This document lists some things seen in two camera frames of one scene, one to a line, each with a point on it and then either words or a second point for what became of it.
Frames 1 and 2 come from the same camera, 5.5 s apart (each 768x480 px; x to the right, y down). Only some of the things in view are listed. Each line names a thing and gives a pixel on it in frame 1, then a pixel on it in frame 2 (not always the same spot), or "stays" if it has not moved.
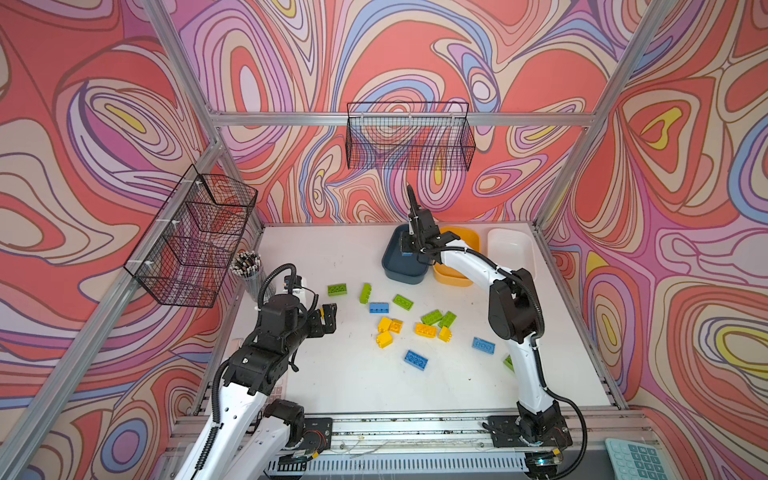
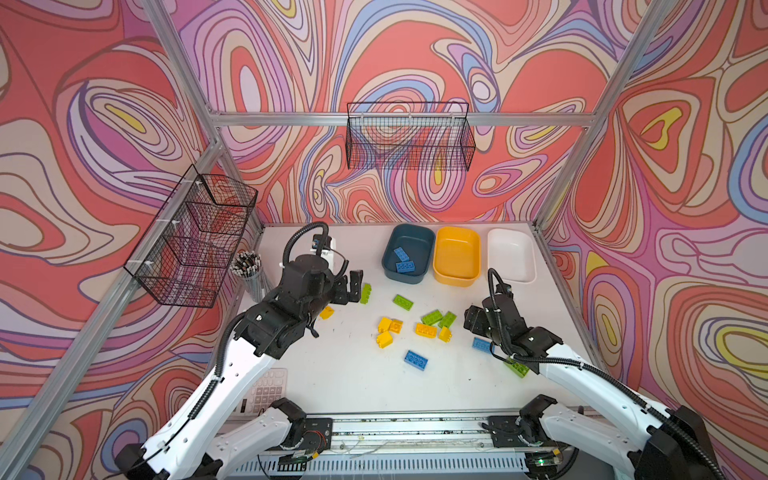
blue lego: (378, 308) -> (407, 266)
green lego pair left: (432, 317) stays
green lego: (365, 293) stays
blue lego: (484, 345) stays
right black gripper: (405, 246) -> (476, 316)
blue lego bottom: (414, 359) stays
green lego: (509, 362) stays
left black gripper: (317, 329) -> (341, 296)
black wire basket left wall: (183, 257) stays
